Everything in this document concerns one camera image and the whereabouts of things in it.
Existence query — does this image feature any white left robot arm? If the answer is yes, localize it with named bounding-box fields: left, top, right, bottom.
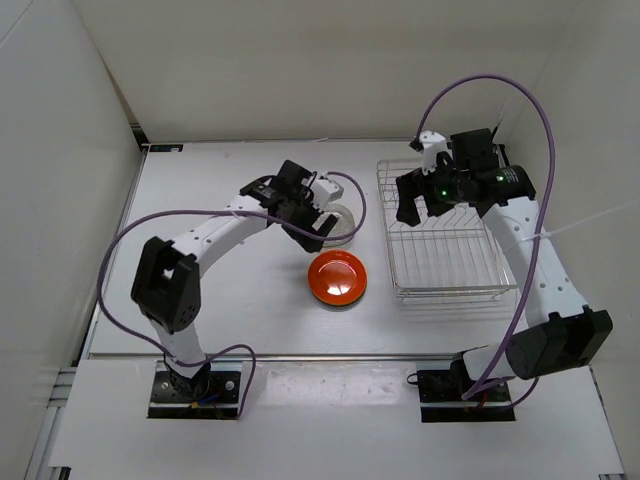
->
left=131, top=160, right=343, bottom=400

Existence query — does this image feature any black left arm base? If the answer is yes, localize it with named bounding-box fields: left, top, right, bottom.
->
left=147, top=361, right=242, bottom=420

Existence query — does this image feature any chrome wire dish rack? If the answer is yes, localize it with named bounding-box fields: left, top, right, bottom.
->
left=376, top=159, right=516, bottom=302

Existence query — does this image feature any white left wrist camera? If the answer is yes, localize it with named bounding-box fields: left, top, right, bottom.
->
left=309, top=175, right=344, bottom=211

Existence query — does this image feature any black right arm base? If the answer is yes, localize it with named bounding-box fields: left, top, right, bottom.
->
left=406, top=354, right=516, bottom=423

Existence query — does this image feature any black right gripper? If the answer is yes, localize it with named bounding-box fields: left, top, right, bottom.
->
left=396, top=154, right=469, bottom=227

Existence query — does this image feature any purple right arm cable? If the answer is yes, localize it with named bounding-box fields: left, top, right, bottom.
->
left=412, top=74, right=557, bottom=414

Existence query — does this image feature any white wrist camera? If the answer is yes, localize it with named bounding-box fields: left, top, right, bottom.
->
left=409, top=130, right=450, bottom=175
left=309, top=175, right=344, bottom=211

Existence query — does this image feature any clear glass plate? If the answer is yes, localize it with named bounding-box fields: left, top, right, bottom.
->
left=325, top=202, right=355, bottom=237
left=322, top=207, right=357, bottom=249

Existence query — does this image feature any orange plate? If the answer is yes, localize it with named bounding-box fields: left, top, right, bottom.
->
left=307, top=250, right=368, bottom=295

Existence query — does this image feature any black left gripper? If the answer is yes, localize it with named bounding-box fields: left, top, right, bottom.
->
left=280, top=189, right=336, bottom=252

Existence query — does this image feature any aluminium frame rail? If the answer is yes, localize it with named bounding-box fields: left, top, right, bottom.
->
left=84, top=352, right=596, bottom=362

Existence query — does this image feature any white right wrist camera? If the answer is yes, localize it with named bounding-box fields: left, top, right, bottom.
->
left=409, top=130, right=450, bottom=175

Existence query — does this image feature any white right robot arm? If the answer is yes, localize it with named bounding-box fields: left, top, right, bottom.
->
left=395, top=129, right=613, bottom=400

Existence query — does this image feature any white zip tie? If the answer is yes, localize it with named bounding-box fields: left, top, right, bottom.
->
left=519, top=202, right=640, bottom=246

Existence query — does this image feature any lime green plate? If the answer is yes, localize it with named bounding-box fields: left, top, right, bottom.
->
left=312, top=291, right=365, bottom=302

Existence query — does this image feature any black plate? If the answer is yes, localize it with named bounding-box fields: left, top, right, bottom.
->
left=315, top=297, right=363, bottom=310

